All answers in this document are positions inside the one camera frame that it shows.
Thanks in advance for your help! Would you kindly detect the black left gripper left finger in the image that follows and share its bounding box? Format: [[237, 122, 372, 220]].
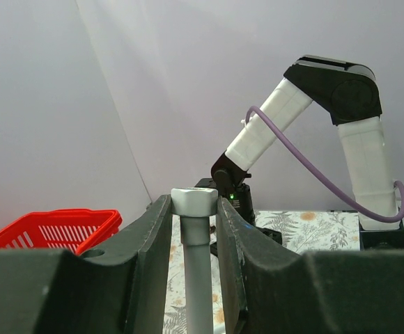
[[0, 195, 172, 333]]

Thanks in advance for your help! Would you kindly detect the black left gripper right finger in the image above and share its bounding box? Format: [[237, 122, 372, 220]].
[[216, 198, 404, 333]]

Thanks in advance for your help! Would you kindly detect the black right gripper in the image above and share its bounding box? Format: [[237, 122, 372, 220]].
[[194, 177, 283, 244]]

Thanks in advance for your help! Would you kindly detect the white shower hose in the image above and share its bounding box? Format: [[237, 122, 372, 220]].
[[170, 186, 219, 334]]

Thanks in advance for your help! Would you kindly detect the floral patterned mat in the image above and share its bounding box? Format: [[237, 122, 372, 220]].
[[162, 210, 360, 333]]

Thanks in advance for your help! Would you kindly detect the red plastic basket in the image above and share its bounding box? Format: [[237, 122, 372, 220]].
[[0, 209, 123, 255]]

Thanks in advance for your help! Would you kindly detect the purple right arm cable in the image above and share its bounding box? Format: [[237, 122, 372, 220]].
[[244, 105, 404, 236]]

